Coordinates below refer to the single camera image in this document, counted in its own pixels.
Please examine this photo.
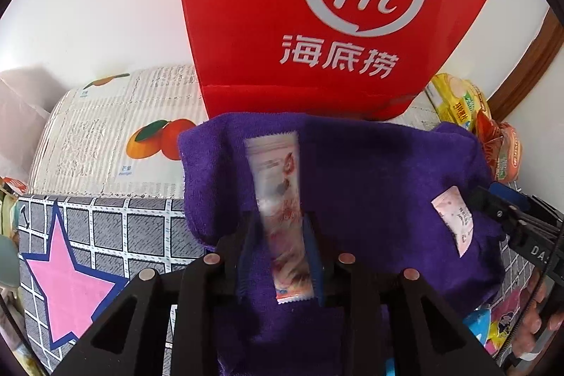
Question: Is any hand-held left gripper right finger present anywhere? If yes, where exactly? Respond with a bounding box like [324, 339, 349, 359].
[304, 214, 507, 376]

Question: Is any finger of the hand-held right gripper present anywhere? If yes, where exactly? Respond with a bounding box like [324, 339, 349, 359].
[490, 181, 529, 211]
[468, 186, 518, 227]

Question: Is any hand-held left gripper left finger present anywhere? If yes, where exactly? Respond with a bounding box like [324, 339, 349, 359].
[53, 216, 265, 376]

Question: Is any small pale pink packet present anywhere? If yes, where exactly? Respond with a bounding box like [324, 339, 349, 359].
[431, 186, 474, 258]

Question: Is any long white pink snack stick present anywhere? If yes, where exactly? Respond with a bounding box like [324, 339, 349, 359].
[244, 130, 314, 304]

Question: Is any person's right hand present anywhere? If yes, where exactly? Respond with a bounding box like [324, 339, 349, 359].
[513, 270, 564, 363]

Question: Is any orange chips bag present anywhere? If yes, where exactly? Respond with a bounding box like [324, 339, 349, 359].
[473, 112, 523, 183]

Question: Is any pink snack packet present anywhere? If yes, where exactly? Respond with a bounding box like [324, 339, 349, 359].
[485, 292, 529, 355]

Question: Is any light blue packet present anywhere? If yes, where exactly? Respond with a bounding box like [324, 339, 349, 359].
[462, 308, 492, 341]

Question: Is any yellow chips bag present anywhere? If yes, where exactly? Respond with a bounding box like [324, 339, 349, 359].
[429, 73, 492, 134]

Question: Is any purple towel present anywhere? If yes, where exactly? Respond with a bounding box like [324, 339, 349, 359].
[177, 112, 507, 376]

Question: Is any grey grid star blanket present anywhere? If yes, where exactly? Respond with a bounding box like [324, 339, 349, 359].
[15, 195, 542, 376]

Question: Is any brown wooden door frame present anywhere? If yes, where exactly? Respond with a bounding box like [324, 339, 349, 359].
[487, 8, 564, 125]

